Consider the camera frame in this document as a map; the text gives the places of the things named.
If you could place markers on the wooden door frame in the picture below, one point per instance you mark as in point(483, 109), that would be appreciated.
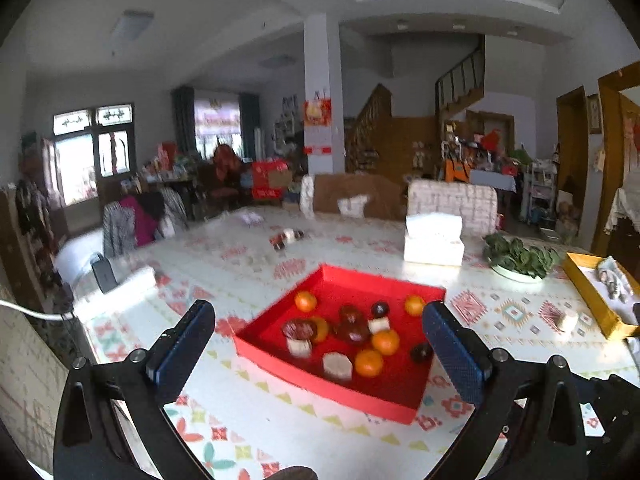
point(607, 160)

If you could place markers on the small brown date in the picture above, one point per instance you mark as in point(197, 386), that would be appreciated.
point(351, 314)

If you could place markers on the pink jacket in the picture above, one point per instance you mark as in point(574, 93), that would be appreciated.
point(140, 220)

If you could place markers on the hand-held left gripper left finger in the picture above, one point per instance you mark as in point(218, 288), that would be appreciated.
point(182, 355)

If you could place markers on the yellow box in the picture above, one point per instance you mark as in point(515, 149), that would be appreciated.
point(595, 300)

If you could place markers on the white flat box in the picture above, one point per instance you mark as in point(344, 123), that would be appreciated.
point(120, 290)

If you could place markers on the curtained window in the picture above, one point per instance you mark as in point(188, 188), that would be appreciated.
point(215, 120)

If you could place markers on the patterned tablecloth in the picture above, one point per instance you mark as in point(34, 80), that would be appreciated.
point(225, 270)

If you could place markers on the white tissue box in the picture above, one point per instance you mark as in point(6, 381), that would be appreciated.
point(434, 242)

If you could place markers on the dark plum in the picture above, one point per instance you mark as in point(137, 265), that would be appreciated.
point(421, 353)
point(380, 309)

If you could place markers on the wooden door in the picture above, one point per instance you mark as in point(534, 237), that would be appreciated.
point(571, 145)

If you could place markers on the white cake cube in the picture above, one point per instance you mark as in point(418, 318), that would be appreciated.
point(378, 324)

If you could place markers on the red wall calendar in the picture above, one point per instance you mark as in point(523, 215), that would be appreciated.
point(317, 115)

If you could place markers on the white cake piece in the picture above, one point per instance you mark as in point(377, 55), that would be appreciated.
point(299, 347)

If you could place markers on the black phone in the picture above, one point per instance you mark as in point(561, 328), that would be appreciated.
point(103, 274)

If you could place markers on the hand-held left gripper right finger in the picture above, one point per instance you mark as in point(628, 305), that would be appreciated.
point(452, 355)

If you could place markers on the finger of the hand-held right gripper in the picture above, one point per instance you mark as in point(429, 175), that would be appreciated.
point(617, 410)

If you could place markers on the white shelf cart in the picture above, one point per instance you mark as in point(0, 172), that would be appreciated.
point(539, 192)

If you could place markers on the clothes rack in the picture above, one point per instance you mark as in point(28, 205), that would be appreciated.
point(37, 230)

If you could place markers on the large brown date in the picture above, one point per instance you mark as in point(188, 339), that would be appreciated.
point(352, 333)
point(300, 329)

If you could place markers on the glass entrance door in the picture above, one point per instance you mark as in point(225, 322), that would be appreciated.
point(85, 160)

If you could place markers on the green spinach leaves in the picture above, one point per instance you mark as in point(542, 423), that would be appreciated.
point(520, 255)

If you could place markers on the ceiling light panel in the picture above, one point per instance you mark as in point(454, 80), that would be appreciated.
point(130, 27)

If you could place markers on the orange bag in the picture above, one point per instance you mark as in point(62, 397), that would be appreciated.
point(457, 170)

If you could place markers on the red box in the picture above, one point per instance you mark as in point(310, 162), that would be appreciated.
point(400, 390)

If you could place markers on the wooden staircase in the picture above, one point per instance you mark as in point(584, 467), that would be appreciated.
point(375, 130)

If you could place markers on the round white cake lump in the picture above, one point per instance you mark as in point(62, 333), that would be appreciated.
point(336, 365)

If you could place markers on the white patterned chair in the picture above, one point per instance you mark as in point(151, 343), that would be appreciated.
point(452, 200)
point(25, 385)

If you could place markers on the brown covered chair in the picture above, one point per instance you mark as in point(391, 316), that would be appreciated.
point(325, 195)

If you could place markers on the striped chair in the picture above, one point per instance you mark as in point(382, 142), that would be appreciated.
point(172, 210)
point(117, 230)

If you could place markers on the large orange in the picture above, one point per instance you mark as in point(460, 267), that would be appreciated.
point(369, 363)

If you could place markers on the white plate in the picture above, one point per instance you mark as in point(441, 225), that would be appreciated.
point(515, 275)

